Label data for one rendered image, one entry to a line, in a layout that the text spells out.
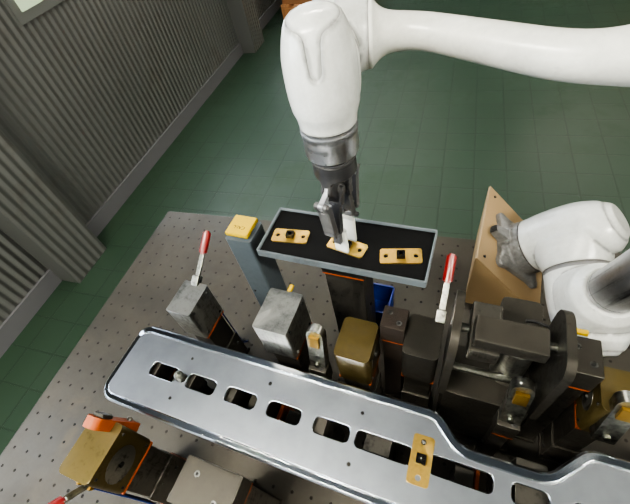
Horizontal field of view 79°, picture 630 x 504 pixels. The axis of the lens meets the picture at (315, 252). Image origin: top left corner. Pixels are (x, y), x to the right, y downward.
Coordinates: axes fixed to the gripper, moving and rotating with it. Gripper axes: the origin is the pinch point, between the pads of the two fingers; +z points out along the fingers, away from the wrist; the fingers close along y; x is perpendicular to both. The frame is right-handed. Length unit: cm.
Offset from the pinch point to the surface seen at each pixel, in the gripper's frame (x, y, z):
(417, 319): 18.3, 5.7, 12.1
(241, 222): -26.9, 3.3, 4.1
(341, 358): 8.3, 19.7, 12.8
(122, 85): -254, -111, 58
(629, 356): 66, -28, 50
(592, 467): 53, 15, 20
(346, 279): 0.3, 2.5, 12.9
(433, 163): -34, -173, 120
